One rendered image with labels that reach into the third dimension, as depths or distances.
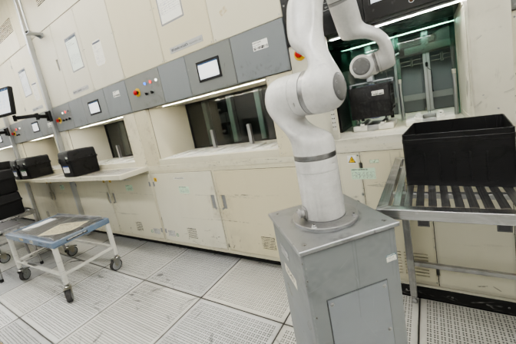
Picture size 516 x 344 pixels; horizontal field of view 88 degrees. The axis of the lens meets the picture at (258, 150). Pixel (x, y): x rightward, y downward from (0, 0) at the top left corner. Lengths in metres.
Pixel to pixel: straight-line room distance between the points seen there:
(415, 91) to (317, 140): 1.64
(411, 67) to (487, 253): 1.29
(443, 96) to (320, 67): 1.68
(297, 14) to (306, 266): 0.64
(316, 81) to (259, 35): 1.00
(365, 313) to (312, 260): 0.22
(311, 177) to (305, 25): 0.40
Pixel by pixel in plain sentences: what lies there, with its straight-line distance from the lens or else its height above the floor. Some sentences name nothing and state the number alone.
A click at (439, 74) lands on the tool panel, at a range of 2.30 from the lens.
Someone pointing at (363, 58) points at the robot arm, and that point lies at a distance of 1.09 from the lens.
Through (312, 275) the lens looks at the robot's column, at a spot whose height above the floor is 0.69.
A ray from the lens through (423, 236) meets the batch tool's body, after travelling 1.59.
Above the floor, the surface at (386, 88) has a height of 1.08.
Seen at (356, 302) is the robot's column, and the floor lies 0.58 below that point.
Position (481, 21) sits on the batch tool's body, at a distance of 1.37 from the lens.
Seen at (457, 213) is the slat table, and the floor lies 0.76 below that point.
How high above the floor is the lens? 1.11
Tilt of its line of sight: 9 degrees down
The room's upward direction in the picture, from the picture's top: 11 degrees counter-clockwise
